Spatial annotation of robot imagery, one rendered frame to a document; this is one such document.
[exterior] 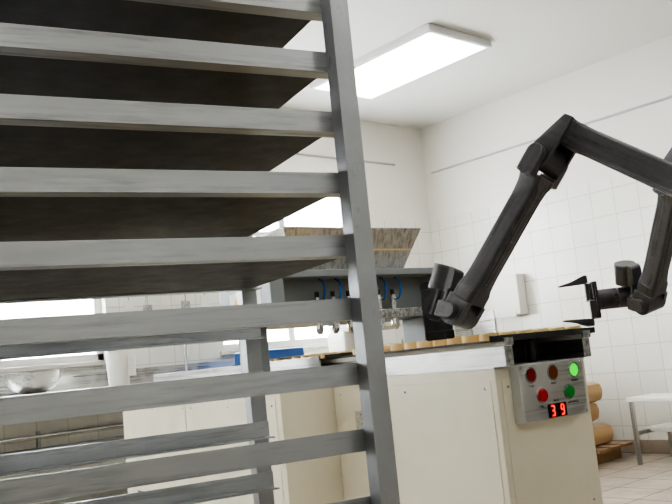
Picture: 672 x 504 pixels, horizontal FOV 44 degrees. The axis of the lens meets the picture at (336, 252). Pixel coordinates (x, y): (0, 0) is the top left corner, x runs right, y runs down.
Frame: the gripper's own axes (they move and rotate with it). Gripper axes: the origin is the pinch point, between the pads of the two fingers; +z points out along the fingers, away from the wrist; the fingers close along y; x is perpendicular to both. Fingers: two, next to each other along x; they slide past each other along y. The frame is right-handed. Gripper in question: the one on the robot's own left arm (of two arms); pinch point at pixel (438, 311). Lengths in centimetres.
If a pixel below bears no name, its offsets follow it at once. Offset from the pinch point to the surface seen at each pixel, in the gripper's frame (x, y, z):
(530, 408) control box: 18.9, 25.7, 1.7
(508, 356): 15.3, 12.8, -2.1
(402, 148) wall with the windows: -33, -184, 550
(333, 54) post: -7, -33, -94
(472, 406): 5.2, 24.0, 5.0
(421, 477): -10.8, 42.1, 21.2
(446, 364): 0.0, 13.2, 12.0
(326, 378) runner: -13, 12, -95
